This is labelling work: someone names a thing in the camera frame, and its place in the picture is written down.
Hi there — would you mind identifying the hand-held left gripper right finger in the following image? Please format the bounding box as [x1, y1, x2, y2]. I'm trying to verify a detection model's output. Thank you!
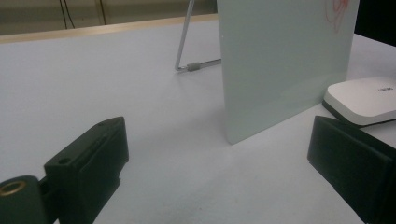
[306, 115, 396, 224]

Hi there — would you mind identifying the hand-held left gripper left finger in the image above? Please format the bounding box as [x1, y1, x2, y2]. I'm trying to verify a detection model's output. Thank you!
[43, 116, 130, 224]

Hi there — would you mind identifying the white board eraser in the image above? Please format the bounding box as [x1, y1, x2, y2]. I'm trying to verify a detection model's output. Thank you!
[321, 77, 396, 128]

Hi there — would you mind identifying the pale green glass whiteboard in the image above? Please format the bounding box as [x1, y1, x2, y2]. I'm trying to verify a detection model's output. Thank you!
[217, 0, 361, 146]

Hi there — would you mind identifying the thin brown wall conduit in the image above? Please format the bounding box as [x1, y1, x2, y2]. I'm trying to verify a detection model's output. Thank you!
[98, 0, 107, 26]

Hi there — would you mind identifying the black wall cable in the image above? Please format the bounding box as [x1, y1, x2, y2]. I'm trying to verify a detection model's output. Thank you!
[64, 0, 76, 30]
[59, 0, 68, 30]

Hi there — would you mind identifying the metal wire board stand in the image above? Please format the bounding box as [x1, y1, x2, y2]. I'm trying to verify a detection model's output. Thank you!
[175, 0, 222, 74]

